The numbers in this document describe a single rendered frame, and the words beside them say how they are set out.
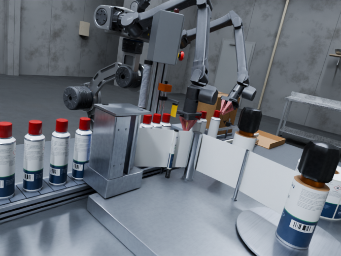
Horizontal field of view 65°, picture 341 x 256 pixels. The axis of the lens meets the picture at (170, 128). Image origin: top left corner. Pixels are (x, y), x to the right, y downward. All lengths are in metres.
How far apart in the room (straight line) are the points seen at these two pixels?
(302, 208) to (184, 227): 0.31
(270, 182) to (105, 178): 0.51
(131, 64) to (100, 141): 1.04
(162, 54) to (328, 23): 8.22
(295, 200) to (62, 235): 0.61
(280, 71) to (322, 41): 1.34
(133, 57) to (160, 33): 0.74
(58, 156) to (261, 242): 0.62
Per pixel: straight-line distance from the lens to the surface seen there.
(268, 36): 9.27
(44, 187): 0.90
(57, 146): 0.85
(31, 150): 0.82
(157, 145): 0.97
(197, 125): 1.28
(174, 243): 0.72
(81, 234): 0.79
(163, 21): 1.07
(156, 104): 1.24
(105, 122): 0.78
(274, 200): 0.92
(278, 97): 9.08
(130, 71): 1.74
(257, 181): 0.93
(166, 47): 1.07
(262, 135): 2.27
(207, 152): 1.00
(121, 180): 0.84
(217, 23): 1.84
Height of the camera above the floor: 1.32
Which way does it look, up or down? 15 degrees down
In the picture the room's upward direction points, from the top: 11 degrees clockwise
